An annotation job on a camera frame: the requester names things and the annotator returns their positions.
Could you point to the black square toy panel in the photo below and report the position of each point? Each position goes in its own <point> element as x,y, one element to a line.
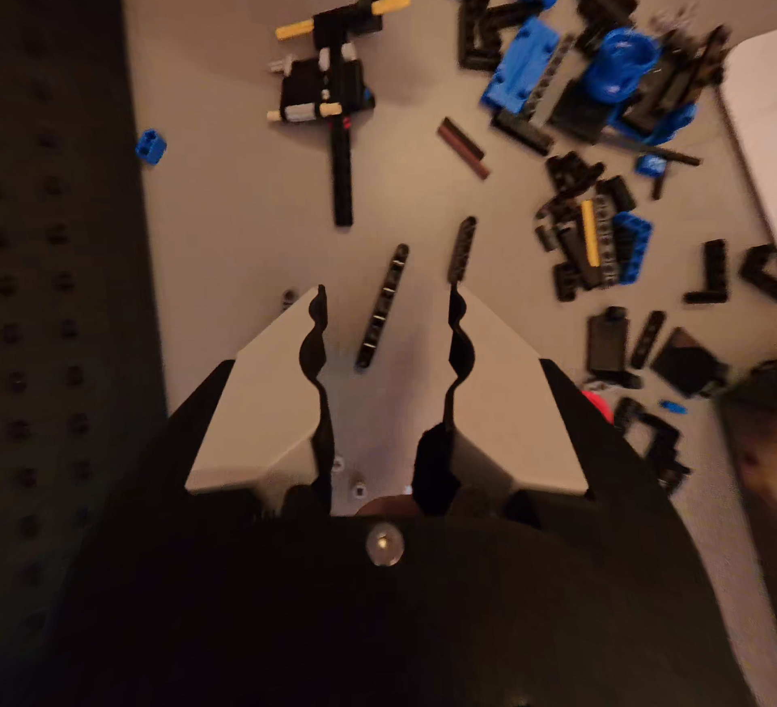
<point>686,361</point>

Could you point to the black toy brick assembly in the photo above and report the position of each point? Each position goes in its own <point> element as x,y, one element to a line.
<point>340,94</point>

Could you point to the grey T-shaped connector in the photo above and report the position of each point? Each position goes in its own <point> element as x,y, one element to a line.
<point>671,21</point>

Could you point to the pile of black toy beams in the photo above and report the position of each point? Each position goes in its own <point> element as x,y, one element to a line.
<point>570,245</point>

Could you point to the black panel with tab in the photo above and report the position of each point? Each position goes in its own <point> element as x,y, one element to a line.
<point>607,340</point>

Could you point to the short black toy beam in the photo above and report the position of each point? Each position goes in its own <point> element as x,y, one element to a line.
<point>462,249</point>

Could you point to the blue flat toy panel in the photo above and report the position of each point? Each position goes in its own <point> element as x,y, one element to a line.
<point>519,66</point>

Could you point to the black studded toy beam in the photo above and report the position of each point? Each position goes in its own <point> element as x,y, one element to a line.
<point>522,133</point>

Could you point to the thin black toy axle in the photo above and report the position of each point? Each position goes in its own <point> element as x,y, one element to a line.
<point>655,151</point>

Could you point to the black dimpled mat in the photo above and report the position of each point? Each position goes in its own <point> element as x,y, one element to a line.
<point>60,294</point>

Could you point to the black angled toy beam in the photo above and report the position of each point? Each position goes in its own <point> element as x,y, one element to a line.
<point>759,270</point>
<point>710,273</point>

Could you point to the black angled toy frame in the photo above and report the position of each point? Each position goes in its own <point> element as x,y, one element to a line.
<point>470,9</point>

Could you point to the black and blue frame assembly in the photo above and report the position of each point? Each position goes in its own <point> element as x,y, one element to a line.
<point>674,88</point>

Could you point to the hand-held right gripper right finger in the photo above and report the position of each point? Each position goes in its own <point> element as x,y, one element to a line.
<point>516,415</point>

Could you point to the blue angled toy beam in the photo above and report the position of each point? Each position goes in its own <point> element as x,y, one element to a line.
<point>631,245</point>

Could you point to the short black oval beam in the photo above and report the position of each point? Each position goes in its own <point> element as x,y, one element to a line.
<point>648,340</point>

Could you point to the blue axle connector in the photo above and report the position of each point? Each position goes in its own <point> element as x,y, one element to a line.
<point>651,165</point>

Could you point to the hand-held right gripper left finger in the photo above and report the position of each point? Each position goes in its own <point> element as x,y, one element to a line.
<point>255,415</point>

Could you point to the yellow toy axle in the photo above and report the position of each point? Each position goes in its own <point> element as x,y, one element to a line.
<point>590,233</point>

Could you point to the grey studded toy beam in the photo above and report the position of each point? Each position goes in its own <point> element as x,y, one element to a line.
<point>549,75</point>

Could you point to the white book stand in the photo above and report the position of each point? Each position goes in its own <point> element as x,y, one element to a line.
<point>753,124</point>

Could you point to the small blue connector brick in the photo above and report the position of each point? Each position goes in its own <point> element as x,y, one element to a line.
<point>150,147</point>

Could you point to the red toy wheel hub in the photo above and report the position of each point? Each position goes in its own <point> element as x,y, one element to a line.
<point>598,406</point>

